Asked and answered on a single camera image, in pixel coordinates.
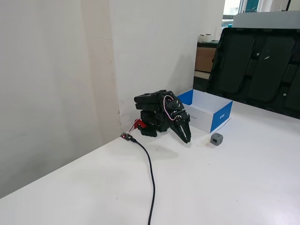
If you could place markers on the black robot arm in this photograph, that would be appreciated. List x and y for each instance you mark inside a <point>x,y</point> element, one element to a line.
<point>147,103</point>

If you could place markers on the brown cardboard box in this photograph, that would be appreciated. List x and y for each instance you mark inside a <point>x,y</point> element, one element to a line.
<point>204,58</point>

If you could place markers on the small gray block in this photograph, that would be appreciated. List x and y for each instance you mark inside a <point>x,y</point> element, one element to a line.
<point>216,139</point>

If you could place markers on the small controller board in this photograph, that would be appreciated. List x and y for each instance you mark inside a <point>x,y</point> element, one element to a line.
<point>126,136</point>

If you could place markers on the blue and white cardboard box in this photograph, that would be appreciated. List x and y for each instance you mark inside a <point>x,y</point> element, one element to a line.
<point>201,117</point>

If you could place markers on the gray flat panel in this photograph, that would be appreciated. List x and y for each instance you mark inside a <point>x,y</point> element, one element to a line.
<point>269,20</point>

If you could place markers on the black plastic moulded tray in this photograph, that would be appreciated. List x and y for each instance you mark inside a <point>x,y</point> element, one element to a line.
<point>234,65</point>

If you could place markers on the red table clamp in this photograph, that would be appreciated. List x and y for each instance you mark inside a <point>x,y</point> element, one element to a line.
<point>140,123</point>

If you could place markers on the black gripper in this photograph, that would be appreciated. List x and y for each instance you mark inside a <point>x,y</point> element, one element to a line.
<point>181,122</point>

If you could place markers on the white cup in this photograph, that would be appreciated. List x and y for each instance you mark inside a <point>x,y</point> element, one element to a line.
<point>201,38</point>
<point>208,38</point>

